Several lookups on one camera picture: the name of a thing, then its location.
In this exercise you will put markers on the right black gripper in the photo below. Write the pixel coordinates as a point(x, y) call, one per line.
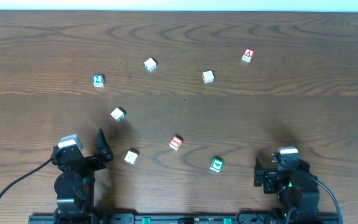
point(266, 175)

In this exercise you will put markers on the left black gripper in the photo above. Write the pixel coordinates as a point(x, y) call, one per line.
point(91, 160)

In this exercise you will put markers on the red letter I block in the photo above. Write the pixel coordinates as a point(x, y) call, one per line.
point(175, 143)

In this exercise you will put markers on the blue number 2 block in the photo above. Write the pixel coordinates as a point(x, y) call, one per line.
point(98, 81)

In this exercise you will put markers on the red letter A block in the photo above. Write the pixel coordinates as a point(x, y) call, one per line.
point(248, 55)

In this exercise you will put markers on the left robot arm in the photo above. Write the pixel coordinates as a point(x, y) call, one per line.
point(75, 185)

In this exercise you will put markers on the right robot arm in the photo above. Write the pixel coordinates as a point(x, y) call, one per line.
point(291, 183)

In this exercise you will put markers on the white block engraved circle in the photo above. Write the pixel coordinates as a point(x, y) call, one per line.
point(131, 157)

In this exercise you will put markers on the white block green side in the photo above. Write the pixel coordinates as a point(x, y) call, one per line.
point(118, 114)

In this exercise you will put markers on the green number 4 block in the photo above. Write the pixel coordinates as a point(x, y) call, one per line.
point(216, 165)

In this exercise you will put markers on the white block blue side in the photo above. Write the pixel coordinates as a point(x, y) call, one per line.
point(150, 64)

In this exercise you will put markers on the white block red side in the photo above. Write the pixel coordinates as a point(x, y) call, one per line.
point(208, 76)

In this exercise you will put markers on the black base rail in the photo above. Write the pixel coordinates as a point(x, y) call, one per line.
point(128, 218)

